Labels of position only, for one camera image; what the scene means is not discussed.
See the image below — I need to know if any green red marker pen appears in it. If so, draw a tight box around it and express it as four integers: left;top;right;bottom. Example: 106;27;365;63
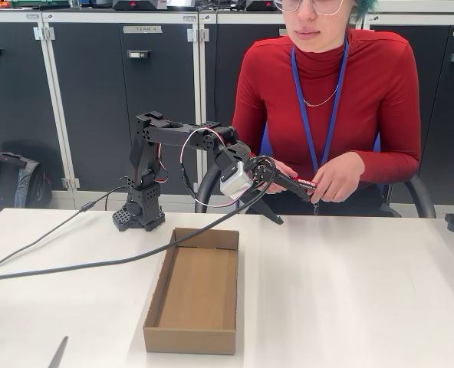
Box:
288;175;322;191

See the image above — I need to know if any person's right forearm red sleeve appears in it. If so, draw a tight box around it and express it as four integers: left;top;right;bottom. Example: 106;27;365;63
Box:
234;126;276;164

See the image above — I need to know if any person's left forearm red sleeve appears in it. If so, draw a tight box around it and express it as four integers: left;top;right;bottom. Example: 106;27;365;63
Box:
355;147;420;183

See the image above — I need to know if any person in red top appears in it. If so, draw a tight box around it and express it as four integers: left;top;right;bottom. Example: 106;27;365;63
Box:
230;0;422;215

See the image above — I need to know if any person's right hand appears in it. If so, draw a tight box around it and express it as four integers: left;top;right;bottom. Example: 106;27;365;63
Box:
265;159;301;195

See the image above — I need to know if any person's left hand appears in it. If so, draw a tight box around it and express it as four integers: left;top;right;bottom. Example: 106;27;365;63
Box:
311;151;366;203

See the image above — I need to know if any brown cardboard box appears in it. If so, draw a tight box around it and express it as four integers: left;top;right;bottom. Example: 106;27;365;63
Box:
142;227;240;356

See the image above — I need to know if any black blue office chair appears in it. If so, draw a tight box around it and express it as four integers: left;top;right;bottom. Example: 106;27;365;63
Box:
194;130;437;219

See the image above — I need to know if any dark cabinet door with label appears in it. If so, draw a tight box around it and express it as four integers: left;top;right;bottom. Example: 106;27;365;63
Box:
118;21;201;191

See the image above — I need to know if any black device red logo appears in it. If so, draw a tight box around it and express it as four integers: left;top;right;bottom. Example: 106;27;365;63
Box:
245;0;277;12
112;0;167;11

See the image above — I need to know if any grey metal cabinet row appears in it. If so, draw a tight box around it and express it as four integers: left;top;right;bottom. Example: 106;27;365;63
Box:
0;9;454;210

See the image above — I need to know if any grey black backpack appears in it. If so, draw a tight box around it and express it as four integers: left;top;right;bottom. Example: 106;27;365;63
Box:
0;150;54;227

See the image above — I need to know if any grey blurred strip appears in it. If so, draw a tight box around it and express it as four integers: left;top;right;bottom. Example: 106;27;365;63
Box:
47;336;70;368

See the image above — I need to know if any green box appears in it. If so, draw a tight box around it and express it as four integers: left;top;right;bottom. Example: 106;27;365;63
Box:
10;0;70;9

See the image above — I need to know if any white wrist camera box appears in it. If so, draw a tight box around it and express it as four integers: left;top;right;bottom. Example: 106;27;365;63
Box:
219;160;255;201

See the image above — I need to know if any red white servo wire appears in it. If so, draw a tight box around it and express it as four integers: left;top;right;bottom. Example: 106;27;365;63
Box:
179;126;247;210

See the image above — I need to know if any blue lanyard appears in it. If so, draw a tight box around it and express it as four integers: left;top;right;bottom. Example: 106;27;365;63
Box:
291;38;350;215

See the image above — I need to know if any thin silver necklace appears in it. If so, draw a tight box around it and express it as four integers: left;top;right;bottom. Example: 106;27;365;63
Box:
302;82;341;107

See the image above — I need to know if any thin black base cable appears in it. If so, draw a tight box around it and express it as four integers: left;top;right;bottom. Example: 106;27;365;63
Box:
0;185;132;274

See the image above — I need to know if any thick black camera cable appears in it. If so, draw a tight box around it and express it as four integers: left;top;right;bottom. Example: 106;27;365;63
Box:
0;155;278;283

